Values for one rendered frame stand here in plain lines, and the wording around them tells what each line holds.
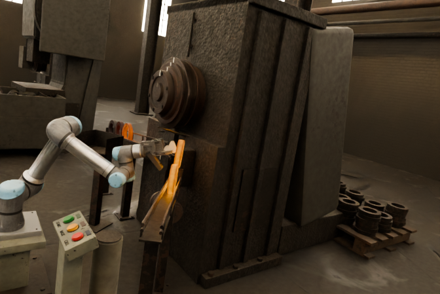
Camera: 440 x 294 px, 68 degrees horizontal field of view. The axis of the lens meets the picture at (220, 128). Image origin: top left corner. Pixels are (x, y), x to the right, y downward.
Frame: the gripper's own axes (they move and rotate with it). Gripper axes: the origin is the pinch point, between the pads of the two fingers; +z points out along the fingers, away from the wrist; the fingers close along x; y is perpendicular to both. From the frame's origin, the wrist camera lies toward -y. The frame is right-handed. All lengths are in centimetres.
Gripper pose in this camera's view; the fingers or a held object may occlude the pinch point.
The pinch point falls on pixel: (179, 150)
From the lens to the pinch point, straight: 177.4
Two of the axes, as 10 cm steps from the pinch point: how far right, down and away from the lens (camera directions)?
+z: 9.9, -1.1, 0.1
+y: -1.1, -9.8, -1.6
